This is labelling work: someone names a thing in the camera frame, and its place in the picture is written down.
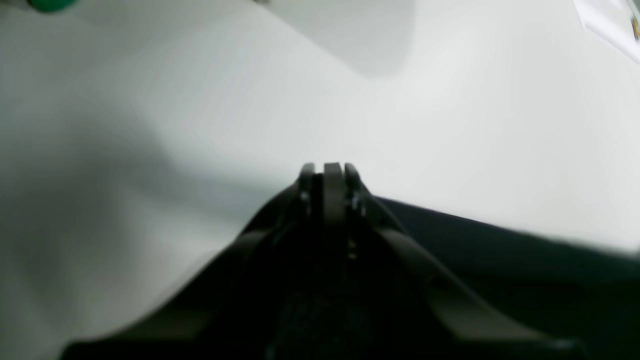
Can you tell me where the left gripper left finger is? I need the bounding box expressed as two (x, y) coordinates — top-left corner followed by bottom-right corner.
(61, 162), (346, 360)

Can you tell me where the green tape roll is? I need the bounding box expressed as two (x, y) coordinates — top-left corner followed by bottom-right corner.
(27, 0), (77, 14)

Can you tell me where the black T-shirt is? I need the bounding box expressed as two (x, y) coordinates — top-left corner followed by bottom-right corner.
(380, 198), (640, 360)

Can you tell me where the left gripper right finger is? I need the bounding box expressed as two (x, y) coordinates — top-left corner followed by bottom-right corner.
(343, 162), (586, 360)

